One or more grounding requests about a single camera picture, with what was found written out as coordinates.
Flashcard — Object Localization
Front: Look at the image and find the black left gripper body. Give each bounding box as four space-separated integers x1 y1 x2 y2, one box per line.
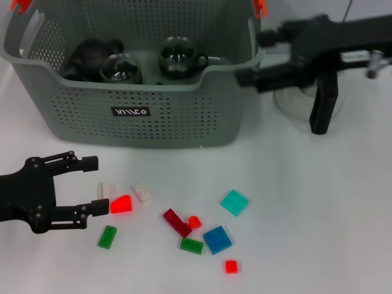
0 157 58 235

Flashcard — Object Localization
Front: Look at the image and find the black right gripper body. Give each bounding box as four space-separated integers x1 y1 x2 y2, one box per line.
281 13 392 86

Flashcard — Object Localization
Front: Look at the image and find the glass teacup with black base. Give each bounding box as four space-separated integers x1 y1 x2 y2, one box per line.
99 52 144 85
157 36 209 80

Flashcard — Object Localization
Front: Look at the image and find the blue square building brick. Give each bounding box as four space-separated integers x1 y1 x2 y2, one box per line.
203 225 233 255

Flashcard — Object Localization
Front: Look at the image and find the teal square building brick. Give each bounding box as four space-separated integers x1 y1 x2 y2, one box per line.
220 189 249 217

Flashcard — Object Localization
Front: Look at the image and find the grey perforated storage bin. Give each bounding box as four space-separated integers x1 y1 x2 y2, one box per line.
0 0 270 150

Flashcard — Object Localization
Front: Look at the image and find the clear building brick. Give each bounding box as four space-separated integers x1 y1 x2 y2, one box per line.
97 181 118 203
130 183 153 202

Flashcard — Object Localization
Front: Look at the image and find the red building brick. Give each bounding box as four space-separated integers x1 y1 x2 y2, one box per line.
109 194 134 215

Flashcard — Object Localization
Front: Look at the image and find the green building brick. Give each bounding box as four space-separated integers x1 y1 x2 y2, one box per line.
97 225 118 251
179 237 205 255

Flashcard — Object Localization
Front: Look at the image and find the dark red long brick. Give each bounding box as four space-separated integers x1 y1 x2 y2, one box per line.
162 208 193 238

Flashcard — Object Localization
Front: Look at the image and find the dark clay teapot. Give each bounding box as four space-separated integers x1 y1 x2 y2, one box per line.
65 38 125 82

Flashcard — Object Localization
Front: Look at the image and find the orange bin handle clip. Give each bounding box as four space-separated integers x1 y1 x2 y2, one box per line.
254 0 269 20
11 0 33 15

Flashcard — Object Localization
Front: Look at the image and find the right arm gripper cable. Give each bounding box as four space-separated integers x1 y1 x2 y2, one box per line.
366 50 392 79

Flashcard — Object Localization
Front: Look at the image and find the glass teapot with black handle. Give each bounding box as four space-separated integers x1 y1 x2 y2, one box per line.
273 69 350 135

